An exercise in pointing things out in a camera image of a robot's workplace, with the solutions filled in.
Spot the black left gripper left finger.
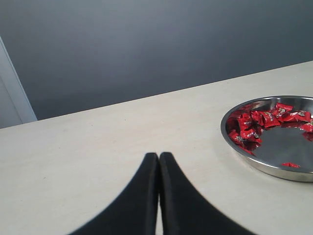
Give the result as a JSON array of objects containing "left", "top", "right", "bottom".
[{"left": 72, "top": 153, "right": 159, "bottom": 235}]

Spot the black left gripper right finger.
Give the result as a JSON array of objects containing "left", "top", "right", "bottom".
[{"left": 159, "top": 152, "right": 253, "bottom": 235}]

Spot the round steel plate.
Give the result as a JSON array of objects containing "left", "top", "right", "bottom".
[{"left": 221, "top": 95, "right": 313, "bottom": 182}]

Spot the red wrapped candy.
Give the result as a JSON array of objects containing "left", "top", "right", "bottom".
[
  {"left": 238, "top": 113, "right": 262, "bottom": 143},
  {"left": 283, "top": 111, "right": 311, "bottom": 122},
  {"left": 271, "top": 102, "right": 293, "bottom": 118}
]

